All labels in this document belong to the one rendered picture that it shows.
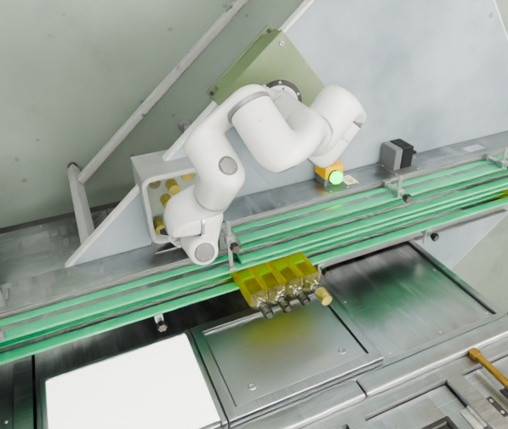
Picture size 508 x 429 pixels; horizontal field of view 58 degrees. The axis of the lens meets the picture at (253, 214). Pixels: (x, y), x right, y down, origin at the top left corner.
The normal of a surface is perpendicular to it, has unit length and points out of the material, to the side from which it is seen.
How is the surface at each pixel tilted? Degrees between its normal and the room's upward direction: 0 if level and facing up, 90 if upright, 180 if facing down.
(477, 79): 0
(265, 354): 90
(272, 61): 1
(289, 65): 1
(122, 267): 90
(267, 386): 91
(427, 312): 90
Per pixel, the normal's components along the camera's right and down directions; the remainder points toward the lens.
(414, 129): 0.39, 0.49
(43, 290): -0.04, -0.84
